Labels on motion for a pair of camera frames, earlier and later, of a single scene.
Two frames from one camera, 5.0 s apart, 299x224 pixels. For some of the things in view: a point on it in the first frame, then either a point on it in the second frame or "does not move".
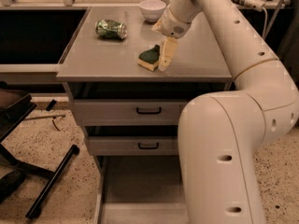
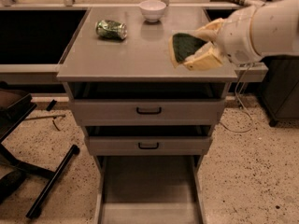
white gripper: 173,25 to 239,36
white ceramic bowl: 152,9 does not move
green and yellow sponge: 149,59 to 179,45
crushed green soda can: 108,28 does not move
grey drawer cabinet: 131,115 does not move
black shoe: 9,183 does not move
